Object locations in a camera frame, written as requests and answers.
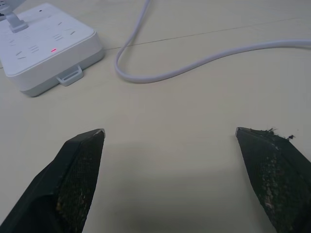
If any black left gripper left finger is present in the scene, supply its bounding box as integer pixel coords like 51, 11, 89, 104
0, 128, 106, 233

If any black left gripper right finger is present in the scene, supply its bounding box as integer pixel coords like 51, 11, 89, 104
235, 126, 311, 233

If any white power strip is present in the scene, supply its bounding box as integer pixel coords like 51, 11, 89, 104
0, 2, 106, 97

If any grey plug in power strip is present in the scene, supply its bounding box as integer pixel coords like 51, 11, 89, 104
0, 0, 28, 33

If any white power cable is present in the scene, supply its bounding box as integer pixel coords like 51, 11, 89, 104
115, 0, 311, 84

